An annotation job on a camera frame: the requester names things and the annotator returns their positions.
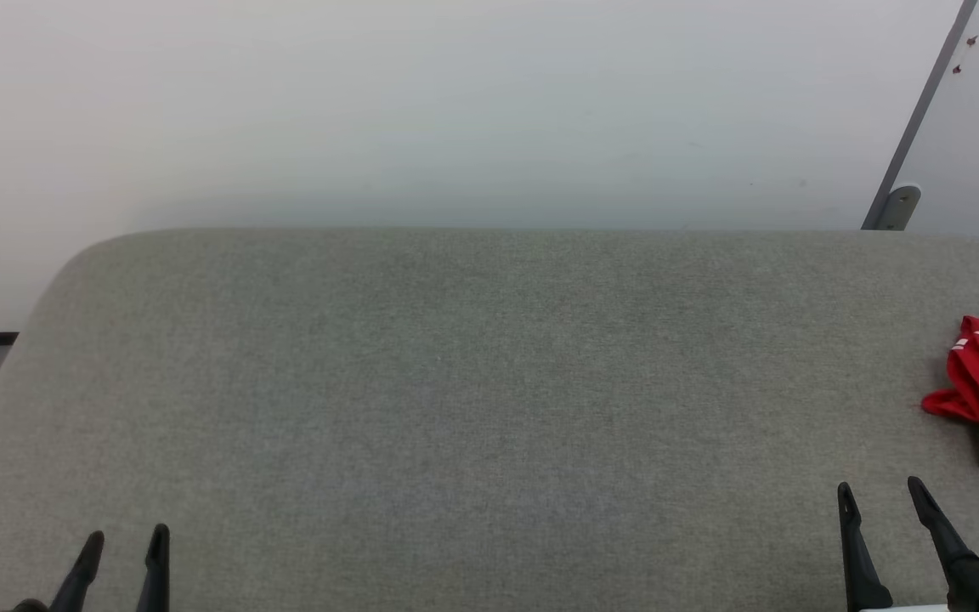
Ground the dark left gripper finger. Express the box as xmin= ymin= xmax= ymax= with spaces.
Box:
xmin=48 ymin=531 xmax=105 ymax=612
xmin=136 ymin=524 xmax=172 ymax=612

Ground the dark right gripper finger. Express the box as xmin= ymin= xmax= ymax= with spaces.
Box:
xmin=837 ymin=482 xmax=894 ymax=612
xmin=908 ymin=476 xmax=979 ymax=587

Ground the grey metal post bracket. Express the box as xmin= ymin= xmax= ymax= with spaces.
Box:
xmin=876 ymin=185 xmax=922 ymax=231

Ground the grey metal wall bracket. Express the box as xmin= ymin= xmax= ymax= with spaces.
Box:
xmin=861 ymin=0 xmax=979 ymax=231

